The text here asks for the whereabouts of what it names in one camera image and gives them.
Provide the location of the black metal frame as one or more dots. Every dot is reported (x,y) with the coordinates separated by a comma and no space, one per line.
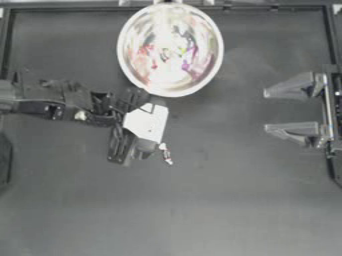
(294,6)

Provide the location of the steel bowl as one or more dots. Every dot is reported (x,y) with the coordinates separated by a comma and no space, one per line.
(147,80)

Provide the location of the white twisted sweet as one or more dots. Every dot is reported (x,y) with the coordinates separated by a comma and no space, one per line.
(166,154)

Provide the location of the green white sweet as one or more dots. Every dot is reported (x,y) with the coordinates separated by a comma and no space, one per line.
(180,52)

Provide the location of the purple sweet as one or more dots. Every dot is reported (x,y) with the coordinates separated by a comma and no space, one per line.
(190,56)

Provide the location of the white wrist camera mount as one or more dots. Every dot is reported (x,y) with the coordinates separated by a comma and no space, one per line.
(147,121)

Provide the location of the red sweet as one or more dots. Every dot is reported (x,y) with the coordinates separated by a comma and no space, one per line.
(146,51)

